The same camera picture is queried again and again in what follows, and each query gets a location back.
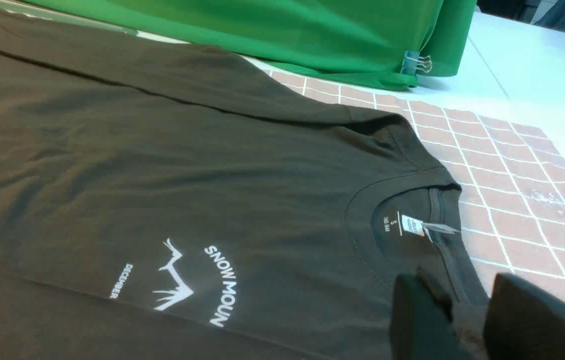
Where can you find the dark gray long-sleeve top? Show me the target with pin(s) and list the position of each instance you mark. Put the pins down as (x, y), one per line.
(174, 202)

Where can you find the metal binder clip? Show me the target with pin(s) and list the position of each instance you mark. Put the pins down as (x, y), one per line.
(413, 63)

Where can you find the pink checkered tablecloth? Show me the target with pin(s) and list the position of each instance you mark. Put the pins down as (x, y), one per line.
(512, 178)

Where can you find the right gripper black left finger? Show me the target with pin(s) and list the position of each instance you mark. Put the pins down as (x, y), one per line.
(426, 323)

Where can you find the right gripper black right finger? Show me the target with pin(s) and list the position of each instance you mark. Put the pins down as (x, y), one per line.
(523, 321)

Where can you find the green backdrop cloth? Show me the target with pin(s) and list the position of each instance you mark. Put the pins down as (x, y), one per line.
(357, 42)

